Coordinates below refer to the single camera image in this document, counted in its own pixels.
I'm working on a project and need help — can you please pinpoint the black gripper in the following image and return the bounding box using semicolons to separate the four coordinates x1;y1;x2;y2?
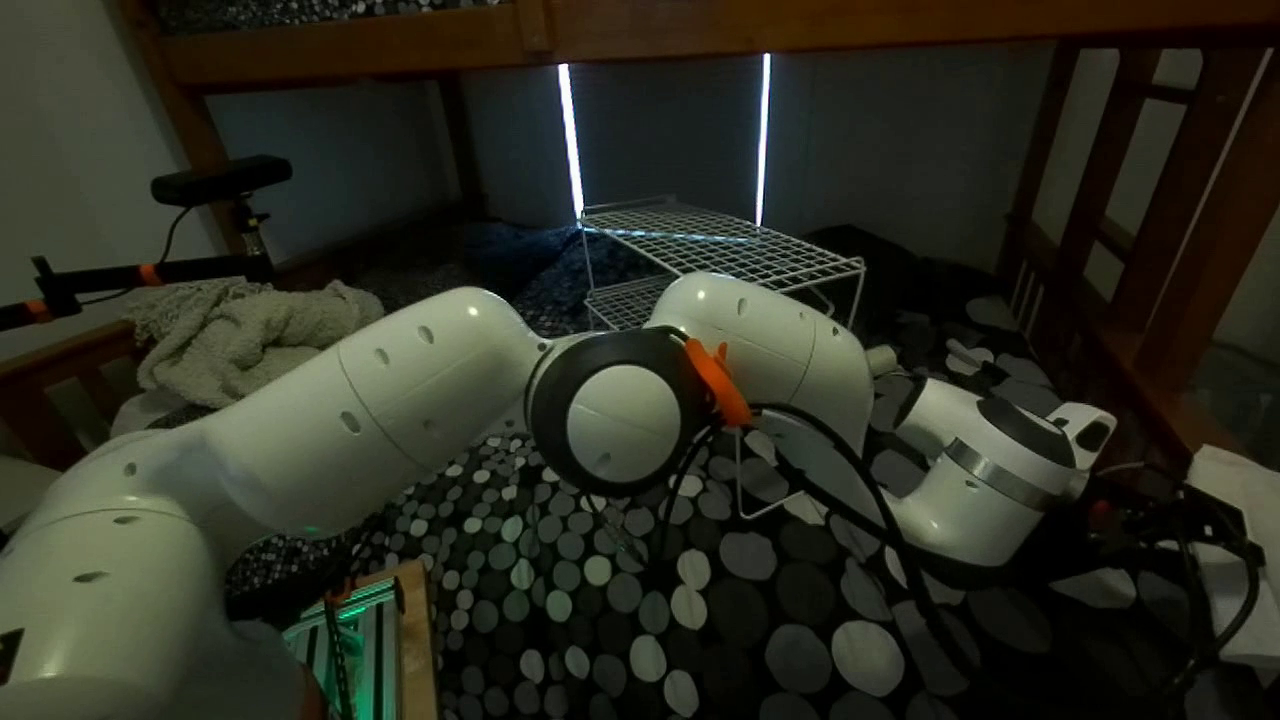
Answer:
1062;458;1225;603

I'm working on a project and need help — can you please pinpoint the white pillowcase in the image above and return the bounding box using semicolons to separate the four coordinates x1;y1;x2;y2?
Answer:
1177;442;1280;675

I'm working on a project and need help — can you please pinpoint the black grey dotted bedspread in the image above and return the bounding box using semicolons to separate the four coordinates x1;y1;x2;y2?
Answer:
217;215;1280;720

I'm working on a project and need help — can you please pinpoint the dark window blind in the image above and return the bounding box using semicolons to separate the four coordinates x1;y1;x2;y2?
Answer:
554;51;776;227

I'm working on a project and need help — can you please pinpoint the green patterned box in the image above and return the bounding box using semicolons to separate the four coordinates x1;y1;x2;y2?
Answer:
274;555;438;720

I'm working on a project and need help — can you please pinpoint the grey crumpled towel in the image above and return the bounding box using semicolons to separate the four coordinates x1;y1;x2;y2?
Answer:
110;278;392;435

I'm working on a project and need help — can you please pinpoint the black bar with orange bands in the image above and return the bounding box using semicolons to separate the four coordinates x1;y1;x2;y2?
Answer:
0;253;274;338

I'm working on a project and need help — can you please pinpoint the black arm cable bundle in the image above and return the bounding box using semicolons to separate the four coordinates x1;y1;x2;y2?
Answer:
653;395;1273;698

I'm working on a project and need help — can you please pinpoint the wooden chair frame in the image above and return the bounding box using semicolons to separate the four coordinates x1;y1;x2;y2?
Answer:
994;37;1280;465

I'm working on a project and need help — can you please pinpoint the orange cable strap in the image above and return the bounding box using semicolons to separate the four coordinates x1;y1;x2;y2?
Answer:
679;334;759;432

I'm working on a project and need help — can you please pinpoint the white wire rack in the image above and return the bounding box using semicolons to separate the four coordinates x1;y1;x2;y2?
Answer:
573;195;871;338

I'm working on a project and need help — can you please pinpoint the wooden bunk bed frame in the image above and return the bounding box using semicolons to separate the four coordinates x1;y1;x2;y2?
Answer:
104;0;1280;256

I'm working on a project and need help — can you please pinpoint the metal rail on board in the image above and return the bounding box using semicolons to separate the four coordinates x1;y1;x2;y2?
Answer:
279;578;402;720

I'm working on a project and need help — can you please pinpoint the black camera on stand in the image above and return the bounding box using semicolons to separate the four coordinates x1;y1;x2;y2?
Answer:
147;152;296;265

